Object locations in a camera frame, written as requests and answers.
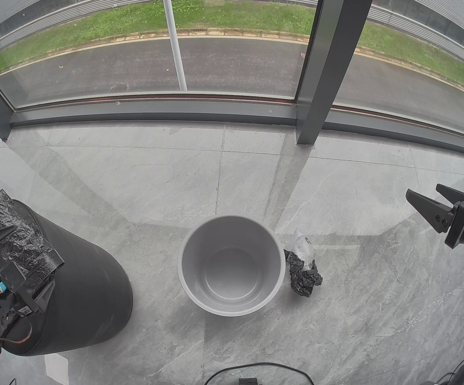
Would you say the white trash bin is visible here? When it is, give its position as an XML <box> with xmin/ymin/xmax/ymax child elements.
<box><xmin>177</xmin><ymin>214</ymin><xmax>287</xmax><ymax>317</ymax></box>

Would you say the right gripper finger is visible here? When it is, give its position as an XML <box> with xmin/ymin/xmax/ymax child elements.
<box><xmin>436</xmin><ymin>183</ymin><xmax>464</xmax><ymax>208</ymax></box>
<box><xmin>405</xmin><ymin>188</ymin><xmax>455</xmax><ymax>234</ymax></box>

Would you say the window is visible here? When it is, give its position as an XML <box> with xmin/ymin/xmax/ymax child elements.
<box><xmin>0</xmin><ymin>0</ymin><xmax>464</xmax><ymax>157</ymax></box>

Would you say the black cable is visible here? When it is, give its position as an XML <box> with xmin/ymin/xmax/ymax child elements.
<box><xmin>204</xmin><ymin>361</ymin><xmax>317</xmax><ymax>385</ymax></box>

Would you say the black plastic bag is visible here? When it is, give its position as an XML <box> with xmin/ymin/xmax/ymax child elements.
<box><xmin>0</xmin><ymin>189</ymin><xmax>65</xmax><ymax>280</ymax></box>

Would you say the black plastic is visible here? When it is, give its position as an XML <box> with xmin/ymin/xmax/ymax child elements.
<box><xmin>283</xmin><ymin>249</ymin><xmax>323</xmax><ymax>298</ymax></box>

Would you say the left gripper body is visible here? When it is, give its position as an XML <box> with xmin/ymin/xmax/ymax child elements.
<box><xmin>17</xmin><ymin>278</ymin><xmax>57</xmax><ymax>315</ymax></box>

